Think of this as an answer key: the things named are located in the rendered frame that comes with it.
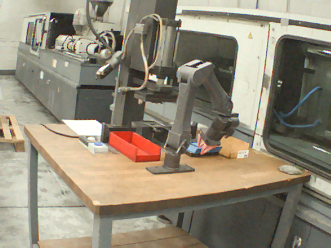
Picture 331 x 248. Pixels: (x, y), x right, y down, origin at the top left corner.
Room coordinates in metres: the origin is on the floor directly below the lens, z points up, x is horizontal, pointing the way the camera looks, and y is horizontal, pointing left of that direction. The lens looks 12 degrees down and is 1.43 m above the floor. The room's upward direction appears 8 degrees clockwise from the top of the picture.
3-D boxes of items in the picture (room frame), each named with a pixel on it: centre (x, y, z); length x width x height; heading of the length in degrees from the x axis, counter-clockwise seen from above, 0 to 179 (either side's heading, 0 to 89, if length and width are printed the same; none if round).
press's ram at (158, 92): (2.08, 0.10, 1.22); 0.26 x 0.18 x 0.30; 35
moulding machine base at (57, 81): (7.47, 2.13, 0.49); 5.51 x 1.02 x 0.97; 31
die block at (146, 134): (2.03, 0.05, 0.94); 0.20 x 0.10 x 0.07; 125
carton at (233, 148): (2.03, -0.30, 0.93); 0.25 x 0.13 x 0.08; 35
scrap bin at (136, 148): (1.78, 0.12, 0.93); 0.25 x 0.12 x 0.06; 35
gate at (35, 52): (7.48, 2.75, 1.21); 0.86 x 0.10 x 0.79; 31
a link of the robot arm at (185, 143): (1.62, -0.05, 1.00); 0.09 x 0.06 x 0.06; 42
